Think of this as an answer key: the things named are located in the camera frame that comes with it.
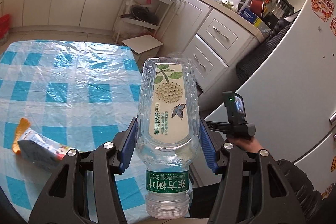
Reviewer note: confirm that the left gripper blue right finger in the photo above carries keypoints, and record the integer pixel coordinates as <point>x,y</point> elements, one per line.
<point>208,147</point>

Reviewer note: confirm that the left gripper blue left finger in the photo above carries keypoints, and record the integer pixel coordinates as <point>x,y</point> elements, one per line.
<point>128,145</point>

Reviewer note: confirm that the clear tea bottle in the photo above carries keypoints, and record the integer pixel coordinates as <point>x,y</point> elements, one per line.
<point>168,134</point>

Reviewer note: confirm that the light blue milk carton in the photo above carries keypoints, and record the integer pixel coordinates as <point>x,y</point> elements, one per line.
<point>42,151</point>

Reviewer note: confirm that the orange peel piece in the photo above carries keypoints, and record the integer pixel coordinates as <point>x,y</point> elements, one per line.
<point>22,127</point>

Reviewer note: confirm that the white kitchen cabinets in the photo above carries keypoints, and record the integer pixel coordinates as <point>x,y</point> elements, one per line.
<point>212,36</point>

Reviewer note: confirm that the red lined trash bin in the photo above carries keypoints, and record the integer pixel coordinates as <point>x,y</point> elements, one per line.
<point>5,22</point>

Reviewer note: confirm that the person's right hand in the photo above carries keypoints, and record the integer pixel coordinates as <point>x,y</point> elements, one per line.
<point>250,145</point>

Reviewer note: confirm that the white refrigerator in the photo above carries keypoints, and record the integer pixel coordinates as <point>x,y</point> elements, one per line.
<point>291,97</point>

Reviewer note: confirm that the blue checkered plastic tablecloth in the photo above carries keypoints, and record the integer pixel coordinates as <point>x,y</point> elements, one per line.
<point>79,94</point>

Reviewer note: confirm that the white trolley rack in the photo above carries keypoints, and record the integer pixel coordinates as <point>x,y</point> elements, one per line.
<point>148,14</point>

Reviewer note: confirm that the action camera on right gripper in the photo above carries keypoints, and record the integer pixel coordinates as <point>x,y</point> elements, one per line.
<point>235,108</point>

